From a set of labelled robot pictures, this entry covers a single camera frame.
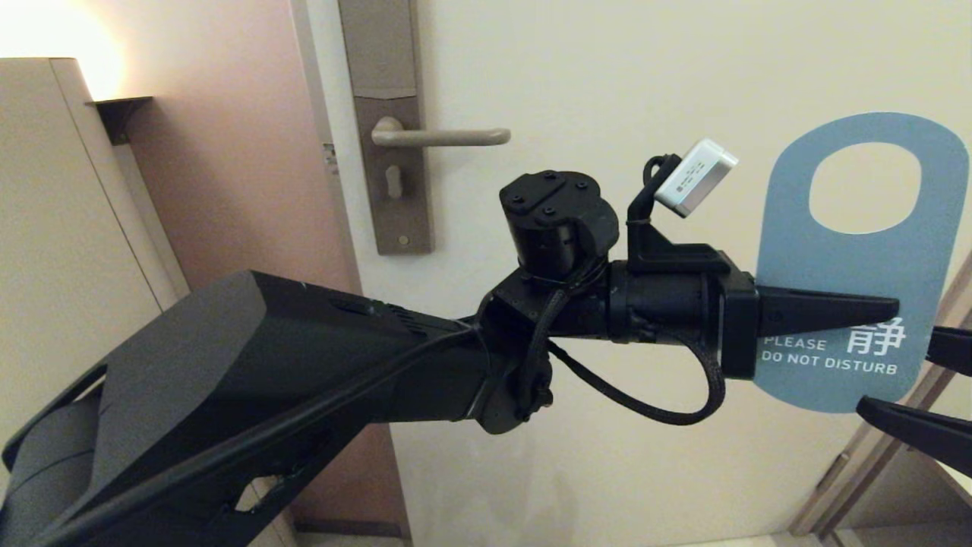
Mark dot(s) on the beige cabinet panel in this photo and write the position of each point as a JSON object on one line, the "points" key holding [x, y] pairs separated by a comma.
{"points": [[45, 190]]}

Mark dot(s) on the blue and white door hanger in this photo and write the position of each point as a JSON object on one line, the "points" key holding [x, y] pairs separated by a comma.
{"points": [[835, 258]]}

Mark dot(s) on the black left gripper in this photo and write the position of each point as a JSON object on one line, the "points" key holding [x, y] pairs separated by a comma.
{"points": [[676, 304]]}

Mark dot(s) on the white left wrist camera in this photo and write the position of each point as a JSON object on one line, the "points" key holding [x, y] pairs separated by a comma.
{"points": [[697, 176]]}

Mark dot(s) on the white room door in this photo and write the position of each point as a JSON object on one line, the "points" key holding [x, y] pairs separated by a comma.
{"points": [[607, 76]]}

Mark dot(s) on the dark wall lamp fixture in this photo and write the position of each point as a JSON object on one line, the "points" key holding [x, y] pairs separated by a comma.
{"points": [[120, 114]]}

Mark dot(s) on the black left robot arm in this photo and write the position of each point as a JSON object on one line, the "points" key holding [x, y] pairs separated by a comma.
{"points": [[266, 365]]}

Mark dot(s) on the small metal frame hinge plate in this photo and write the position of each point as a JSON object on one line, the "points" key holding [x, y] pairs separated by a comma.
{"points": [[832, 472]]}

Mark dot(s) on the metal door latch bolt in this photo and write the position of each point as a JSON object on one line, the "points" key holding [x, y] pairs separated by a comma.
{"points": [[330, 158]]}

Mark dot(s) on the bronze door lock plate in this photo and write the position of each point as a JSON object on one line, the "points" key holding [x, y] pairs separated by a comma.
{"points": [[383, 53]]}

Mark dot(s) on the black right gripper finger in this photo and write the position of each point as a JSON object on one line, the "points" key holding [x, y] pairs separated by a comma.
{"points": [[919, 429], [953, 349]]}

